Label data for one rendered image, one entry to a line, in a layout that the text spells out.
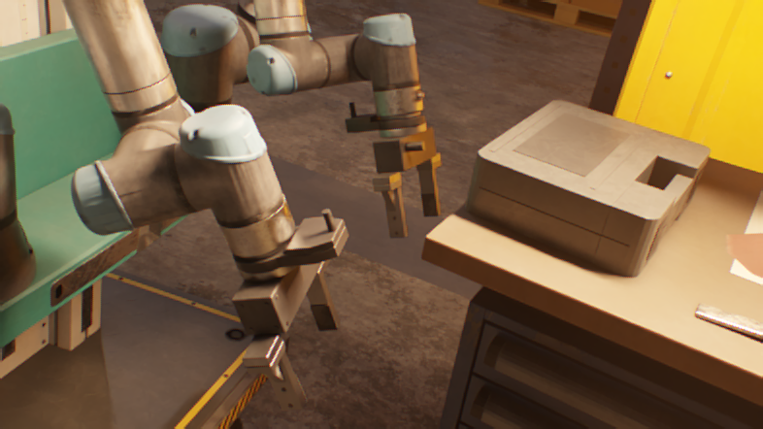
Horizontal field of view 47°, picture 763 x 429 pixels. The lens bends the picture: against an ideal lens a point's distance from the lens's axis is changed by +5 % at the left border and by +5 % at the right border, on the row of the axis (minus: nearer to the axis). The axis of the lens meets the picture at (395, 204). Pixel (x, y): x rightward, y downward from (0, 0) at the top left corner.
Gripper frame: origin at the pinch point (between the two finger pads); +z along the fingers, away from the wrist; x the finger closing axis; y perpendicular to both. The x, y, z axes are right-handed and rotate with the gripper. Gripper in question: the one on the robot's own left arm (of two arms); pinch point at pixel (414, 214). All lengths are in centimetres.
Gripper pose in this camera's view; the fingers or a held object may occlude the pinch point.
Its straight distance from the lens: 134.6
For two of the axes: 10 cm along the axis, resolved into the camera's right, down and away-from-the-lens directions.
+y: 8.9, -0.5, -4.5
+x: 4.2, -2.3, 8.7
